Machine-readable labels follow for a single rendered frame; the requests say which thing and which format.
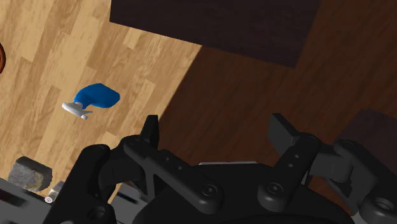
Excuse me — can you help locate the grey sponge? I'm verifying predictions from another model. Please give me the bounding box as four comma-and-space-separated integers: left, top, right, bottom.
7, 156, 53, 192

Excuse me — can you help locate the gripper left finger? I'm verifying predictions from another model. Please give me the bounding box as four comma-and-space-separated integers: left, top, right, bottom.
43, 115, 225, 224

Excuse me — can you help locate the brown round object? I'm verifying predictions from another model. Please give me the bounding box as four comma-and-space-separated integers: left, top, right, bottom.
0, 43, 6, 74

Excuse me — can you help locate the small white cylinder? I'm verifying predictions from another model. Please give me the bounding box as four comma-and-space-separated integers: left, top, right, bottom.
44, 181, 66, 204

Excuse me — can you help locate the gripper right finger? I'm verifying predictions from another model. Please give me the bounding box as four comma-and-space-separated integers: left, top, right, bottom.
256, 113, 397, 224

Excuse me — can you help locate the grey appliance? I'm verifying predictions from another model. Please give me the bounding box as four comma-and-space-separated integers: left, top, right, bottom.
0, 177, 148, 224

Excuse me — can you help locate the blue spray bottle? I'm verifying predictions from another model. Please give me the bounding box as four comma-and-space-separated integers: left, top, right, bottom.
61, 83, 121, 120

